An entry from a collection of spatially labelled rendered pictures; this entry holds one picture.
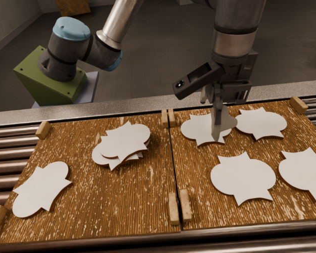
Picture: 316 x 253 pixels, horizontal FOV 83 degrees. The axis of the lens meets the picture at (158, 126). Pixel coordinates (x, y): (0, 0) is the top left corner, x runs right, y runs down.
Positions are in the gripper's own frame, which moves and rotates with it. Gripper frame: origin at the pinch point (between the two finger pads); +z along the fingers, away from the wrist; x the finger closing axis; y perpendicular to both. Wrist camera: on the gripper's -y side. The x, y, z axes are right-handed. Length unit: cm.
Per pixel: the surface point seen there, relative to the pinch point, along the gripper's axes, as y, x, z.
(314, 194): 17.7, -21.3, 2.1
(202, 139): -1.8, -4.3, 2.4
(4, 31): -343, 409, 85
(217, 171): -0.5, -14.4, 2.4
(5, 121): -71, 16, 7
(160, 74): -6, 194, 97
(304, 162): 20.0, -14.1, 2.0
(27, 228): -43.2, -23.0, 4.4
